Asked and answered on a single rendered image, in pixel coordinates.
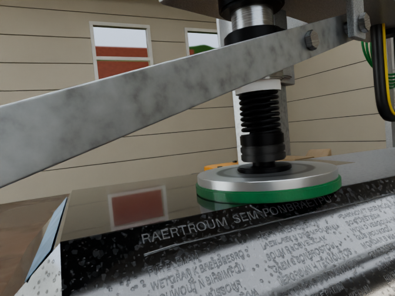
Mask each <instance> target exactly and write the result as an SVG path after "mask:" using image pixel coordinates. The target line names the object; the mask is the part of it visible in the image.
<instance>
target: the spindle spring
mask: <svg viewBox="0 0 395 296"><path fill-rule="evenodd" d="M278 92H279V91H278V90H260V91H255V92H249V93H245V94H242V95H240V96H239V97H238V98H239V100H241V101H240V102H239V105H240V106H241V107H240V108H239V110H240V111H242V112H240V116H243V117H241V118H240V121H242V122H243V123H241V127H244V128H242V129H241V132H243V133H247V132H250V131H254V130H262V129H270V128H272V129H270V130H263V131H258V132H250V133H249V134H264V133H276V132H281V131H282V130H281V128H279V126H281V123H279V122H278V121H280V117H272V116H278V115H280V112H278V111H277V112H269V111H274V110H279V109H280V107H279V106H269V105H278V104H279V101H278V100H275V99H278V98H279V96H278V95H273V94H276V93H278ZM265 94H270V95H266V96H258V97H251V96H257V95H265ZM247 97H251V98H248V99H247ZM262 100H271V101H265V102H258V103H251V102H257V101H262ZM248 103H251V104H248ZM261 106H269V107H261ZM254 107H261V108H257V109H250V108H254ZM248 109H250V110H248ZM260 112H269V113H261V114H257V115H250V116H249V114H254V113H260ZM264 117H272V118H268V119H260V120H252V119H259V118H264ZM249 120H252V121H249ZM271 122H272V124H268V125H260V126H252V127H249V126H251V125H259V124H264V123H271Z"/></svg>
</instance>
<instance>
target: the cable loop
mask: <svg viewBox="0 0 395 296"><path fill-rule="evenodd" d="M370 34H371V53H372V64H373V80H374V93H375V99H376V106H377V110H378V113H379V115H380V116H381V117H382V119H383V120H385V121H388V122H395V111H394V110H393V108H392V105H391V100H390V92H389V79H388V70H387V51H386V31H385V23H381V24H376V25H373V26H371V27H370ZM393 45H394V65H395V37H393Z"/></svg>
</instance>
